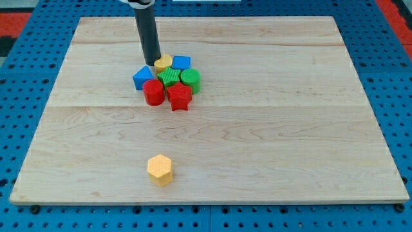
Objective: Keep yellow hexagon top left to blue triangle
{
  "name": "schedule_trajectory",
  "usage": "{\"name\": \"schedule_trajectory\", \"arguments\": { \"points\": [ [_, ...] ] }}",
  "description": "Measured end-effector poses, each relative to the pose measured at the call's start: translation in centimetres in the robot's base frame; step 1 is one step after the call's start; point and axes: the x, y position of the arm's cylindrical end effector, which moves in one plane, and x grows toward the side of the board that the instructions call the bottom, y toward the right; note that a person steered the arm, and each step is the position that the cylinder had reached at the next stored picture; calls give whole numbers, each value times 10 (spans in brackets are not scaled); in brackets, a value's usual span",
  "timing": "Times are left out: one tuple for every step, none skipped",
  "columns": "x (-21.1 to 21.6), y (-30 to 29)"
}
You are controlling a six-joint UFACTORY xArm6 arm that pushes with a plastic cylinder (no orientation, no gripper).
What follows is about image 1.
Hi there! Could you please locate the green star block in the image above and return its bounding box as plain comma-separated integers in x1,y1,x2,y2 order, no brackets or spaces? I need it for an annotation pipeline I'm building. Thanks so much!
157,67,181,89

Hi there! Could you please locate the yellow heart block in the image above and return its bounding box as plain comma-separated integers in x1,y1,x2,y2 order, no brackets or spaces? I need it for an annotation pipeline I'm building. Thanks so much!
154,53,173,74

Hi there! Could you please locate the blue cube block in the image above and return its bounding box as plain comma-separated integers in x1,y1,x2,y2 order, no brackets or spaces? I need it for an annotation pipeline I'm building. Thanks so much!
171,55,191,71

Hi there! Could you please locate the blue triangle block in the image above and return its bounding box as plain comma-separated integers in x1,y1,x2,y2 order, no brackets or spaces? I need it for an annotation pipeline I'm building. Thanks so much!
133,66,154,90

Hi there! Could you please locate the red star block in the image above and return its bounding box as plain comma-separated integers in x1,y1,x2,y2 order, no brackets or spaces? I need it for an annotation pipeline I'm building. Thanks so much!
166,82,192,111

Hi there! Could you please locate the green cylinder block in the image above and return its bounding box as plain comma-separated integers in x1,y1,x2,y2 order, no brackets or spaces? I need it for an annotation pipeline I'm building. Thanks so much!
180,68,201,94

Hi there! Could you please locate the red cylinder block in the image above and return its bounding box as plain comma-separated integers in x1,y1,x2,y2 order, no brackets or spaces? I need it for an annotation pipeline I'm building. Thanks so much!
142,79,165,106

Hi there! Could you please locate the yellow hexagon block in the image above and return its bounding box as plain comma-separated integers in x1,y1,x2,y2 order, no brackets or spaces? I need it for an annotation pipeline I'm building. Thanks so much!
147,154,173,187

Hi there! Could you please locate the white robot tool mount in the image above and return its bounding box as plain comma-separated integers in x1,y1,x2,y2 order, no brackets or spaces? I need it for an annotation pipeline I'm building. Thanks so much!
119,0,155,8

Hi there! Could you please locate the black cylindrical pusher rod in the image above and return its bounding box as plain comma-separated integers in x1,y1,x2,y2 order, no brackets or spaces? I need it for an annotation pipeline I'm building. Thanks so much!
134,6,161,66

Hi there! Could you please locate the light wooden board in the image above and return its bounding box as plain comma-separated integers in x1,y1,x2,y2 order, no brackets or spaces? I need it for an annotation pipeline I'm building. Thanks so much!
10,16,409,206

